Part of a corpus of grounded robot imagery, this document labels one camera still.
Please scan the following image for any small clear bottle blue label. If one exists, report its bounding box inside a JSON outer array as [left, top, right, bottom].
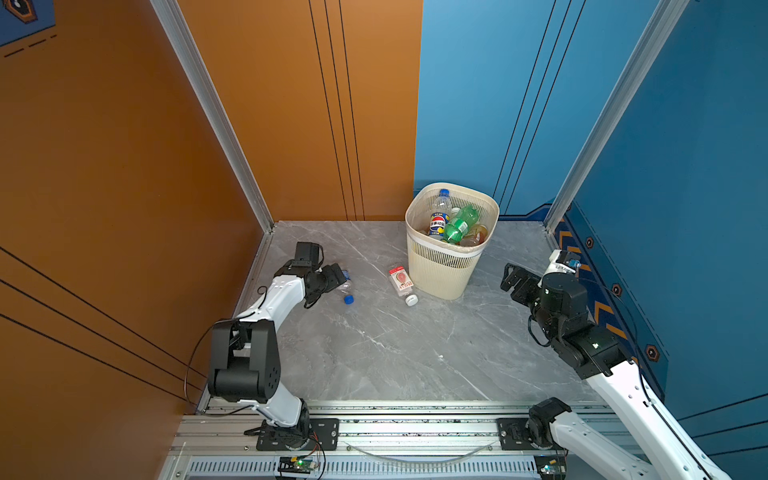
[[336, 270, 355, 305]]

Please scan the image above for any bottle with watermelon label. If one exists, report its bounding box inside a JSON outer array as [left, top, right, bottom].
[[388, 265, 419, 307]]

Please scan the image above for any small green soda bottle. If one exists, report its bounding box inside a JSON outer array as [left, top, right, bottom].
[[443, 204, 480, 244]]

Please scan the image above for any Pepsi label clear bottle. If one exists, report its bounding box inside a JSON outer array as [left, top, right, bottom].
[[428, 188, 453, 240]]

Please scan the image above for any orange red label bottle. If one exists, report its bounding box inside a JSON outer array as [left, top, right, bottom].
[[459, 224, 488, 247]]

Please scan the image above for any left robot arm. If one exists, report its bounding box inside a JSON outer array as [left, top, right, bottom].
[[207, 242, 346, 449]]

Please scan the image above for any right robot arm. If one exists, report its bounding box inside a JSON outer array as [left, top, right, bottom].
[[500, 260, 729, 479]]

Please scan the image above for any cream plastic waste bin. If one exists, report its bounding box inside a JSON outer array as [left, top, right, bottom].
[[405, 182, 500, 301]]

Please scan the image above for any right green circuit board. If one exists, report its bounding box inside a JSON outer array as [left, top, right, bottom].
[[534, 456, 567, 480]]

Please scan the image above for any green circuit board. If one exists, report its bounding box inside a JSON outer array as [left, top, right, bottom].
[[534, 456, 567, 480], [277, 456, 320, 478]]

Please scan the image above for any left green circuit board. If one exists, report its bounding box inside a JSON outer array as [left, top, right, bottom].
[[277, 456, 320, 478]]

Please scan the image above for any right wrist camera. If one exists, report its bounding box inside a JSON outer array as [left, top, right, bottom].
[[544, 249, 582, 276]]

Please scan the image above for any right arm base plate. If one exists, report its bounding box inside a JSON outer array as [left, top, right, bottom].
[[496, 417, 579, 451]]

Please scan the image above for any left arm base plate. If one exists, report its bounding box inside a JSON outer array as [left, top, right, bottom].
[[256, 418, 340, 452]]

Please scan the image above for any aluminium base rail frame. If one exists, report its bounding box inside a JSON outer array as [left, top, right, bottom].
[[157, 400, 688, 480]]

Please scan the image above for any left aluminium corner post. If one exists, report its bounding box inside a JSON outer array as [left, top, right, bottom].
[[150, 0, 274, 234]]

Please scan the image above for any aluminium corner post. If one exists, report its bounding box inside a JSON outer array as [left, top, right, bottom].
[[544, 0, 689, 234], [150, 0, 274, 234]]

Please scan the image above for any right aluminium corner post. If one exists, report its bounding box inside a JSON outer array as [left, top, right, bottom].
[[544, 0, 689, 234]]

